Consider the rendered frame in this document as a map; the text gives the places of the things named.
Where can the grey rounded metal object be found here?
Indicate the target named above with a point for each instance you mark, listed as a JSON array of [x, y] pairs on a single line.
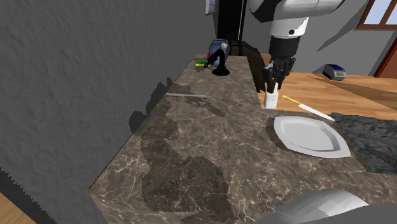
[[316, 206]]

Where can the thin silver rod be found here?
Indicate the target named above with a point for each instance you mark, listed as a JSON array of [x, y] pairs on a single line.
[[186, 95]]

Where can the small white bottle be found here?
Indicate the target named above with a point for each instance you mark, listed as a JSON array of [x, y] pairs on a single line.
[[270, 100]]

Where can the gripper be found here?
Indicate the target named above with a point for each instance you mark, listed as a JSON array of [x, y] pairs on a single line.
[[283, 47]]

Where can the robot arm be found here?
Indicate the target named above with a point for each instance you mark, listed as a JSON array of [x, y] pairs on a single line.
[[290, 9]]

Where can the blue round vase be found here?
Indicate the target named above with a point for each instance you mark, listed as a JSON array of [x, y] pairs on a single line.
[[216, 46]]

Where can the reddish brown door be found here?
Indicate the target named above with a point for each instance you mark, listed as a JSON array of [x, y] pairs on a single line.
[[389, 63]]

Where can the brown framed window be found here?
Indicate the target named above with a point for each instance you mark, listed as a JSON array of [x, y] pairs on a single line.
[[380, 14]]

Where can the black doorway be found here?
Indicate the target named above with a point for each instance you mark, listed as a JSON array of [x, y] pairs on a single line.
[[229, 18]]

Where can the blue and grey device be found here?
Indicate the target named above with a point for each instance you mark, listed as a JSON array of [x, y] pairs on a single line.
[[334, 72]]

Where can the white pointed oval plate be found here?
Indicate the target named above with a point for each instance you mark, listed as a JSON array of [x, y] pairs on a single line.
[[310, 136]]

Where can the green and yellow stick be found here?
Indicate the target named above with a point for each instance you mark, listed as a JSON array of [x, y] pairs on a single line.
[[200, 64]]

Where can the dark patterned robot stand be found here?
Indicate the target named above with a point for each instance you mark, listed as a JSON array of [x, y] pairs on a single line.
[[372, 142]]

